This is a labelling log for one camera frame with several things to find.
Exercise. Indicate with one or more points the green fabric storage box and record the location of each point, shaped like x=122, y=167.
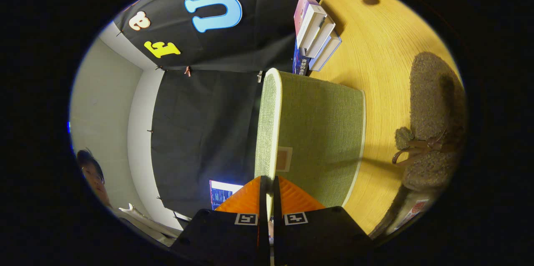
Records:
x=317, y=132

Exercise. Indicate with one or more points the copper clip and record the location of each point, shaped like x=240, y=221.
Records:
x=188, y=71

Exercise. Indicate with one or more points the silver metal clip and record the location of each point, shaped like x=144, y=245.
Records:
x=259, y=76

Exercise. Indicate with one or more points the white cover book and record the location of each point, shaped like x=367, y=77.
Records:
x=323, y=34

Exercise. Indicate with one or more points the dark blue book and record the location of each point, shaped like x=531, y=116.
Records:
x=301, y=63

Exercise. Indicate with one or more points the person's head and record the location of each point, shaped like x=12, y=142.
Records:
x=91, y=174

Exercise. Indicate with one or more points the pink cover book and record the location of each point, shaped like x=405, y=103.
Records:
x=301, y=7

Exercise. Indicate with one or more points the pale blue cover book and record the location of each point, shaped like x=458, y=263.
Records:
x=329, y=51

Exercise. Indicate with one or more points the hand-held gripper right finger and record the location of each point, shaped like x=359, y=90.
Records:
x=275, y=199

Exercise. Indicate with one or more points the person's white shirt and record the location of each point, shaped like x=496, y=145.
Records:
x=142, y=220

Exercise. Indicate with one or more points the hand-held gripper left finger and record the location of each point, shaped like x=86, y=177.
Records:
x=264, y=199

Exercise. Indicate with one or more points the black backdrop cloth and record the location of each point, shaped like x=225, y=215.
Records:
x=200, y=124

